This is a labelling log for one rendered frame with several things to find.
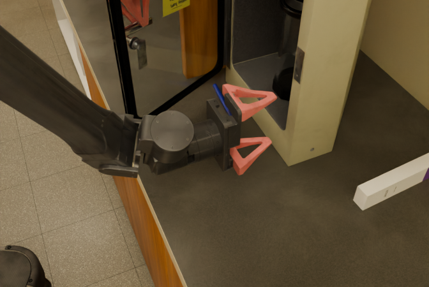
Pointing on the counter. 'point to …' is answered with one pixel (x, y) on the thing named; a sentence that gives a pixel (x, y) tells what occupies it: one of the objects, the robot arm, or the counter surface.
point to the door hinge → (228, 14)
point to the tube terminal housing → (320, 60)
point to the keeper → (299, 64)
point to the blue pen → (221, 98)
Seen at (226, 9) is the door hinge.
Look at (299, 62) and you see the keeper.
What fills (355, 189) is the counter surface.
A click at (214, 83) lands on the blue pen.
